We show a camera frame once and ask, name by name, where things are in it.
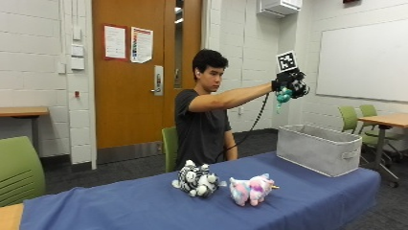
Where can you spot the teal soft toy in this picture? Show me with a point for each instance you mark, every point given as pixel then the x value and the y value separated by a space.
pixel 281 96

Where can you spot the white marker cube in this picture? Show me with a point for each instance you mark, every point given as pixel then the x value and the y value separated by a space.
pixel 287 61

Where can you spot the green chair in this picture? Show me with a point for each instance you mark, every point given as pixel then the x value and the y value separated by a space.
pixel 373 123
pixel 18 172
pixel 349 119
pixel 170 147

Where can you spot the whiteboard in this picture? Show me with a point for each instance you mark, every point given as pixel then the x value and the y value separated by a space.
pixel 363 60

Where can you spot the grey fabric storage bin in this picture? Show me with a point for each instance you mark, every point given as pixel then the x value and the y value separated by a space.
pixel 319 148

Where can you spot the wooden table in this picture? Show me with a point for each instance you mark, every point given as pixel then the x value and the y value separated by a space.
pixel 10 217
pixel 384 123
pixel 22 115

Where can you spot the the person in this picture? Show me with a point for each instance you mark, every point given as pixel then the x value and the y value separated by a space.
pixel 203 111

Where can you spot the pink unicorn soft toy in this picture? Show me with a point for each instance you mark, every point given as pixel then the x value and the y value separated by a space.
pixel 251 189

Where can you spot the zebra soft toy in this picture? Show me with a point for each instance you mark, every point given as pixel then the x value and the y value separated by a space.
pixel 196 179

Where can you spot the colourful paper poster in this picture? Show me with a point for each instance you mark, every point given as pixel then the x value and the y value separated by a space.
pixel 141 44

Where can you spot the wooden door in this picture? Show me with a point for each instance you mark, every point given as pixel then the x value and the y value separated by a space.
pixel 127 80

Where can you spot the blue tablecloth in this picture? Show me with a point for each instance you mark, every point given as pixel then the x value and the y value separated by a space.
pixel 203 204

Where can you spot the white paper notice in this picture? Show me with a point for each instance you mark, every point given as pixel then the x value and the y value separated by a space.
pixel 114 42

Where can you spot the white wall unit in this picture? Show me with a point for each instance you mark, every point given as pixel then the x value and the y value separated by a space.
pixel 277 7

